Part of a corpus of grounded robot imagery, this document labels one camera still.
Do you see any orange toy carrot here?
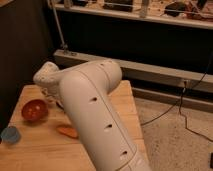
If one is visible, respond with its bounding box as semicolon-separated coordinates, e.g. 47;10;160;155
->
57;126;78;139

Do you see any black power cable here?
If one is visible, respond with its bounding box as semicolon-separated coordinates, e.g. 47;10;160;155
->
139;49;213;143

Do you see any wooden table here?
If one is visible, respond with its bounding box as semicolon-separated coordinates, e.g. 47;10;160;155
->
0;80;148;171

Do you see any red bowl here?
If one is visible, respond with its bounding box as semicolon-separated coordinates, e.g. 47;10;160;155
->
21;99;48;122

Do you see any cluttered background shelf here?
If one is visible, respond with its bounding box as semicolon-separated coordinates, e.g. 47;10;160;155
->
47;0;213;30

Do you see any grey metal pole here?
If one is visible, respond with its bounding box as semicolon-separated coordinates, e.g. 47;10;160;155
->
50;0;77;56

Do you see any blue cup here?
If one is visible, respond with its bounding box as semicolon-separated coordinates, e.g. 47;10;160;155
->
0;126;21;144

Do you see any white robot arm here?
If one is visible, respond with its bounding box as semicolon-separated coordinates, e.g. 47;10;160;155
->
33;59;152;171

